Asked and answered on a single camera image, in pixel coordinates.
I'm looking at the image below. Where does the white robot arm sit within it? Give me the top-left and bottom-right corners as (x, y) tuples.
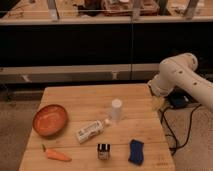
(148, 53), (213, 112)

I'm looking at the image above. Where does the white glue bottle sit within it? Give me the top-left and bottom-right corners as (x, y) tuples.
(76, 119), (110, 144)

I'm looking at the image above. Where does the small black white box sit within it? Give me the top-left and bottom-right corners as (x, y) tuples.
(97, 143), (110, 160)

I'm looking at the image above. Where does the orange bowl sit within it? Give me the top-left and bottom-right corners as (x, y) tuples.
(32, 104), (68, 137)

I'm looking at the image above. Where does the black box on floor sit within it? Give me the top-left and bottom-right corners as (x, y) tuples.
(168, 93), (189, 109)

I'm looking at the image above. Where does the orange toy carrot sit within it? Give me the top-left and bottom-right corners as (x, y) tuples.
(42, 145), (71, 162)

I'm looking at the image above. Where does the black power cable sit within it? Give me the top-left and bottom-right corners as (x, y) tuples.
(159, 103), (203, 156)

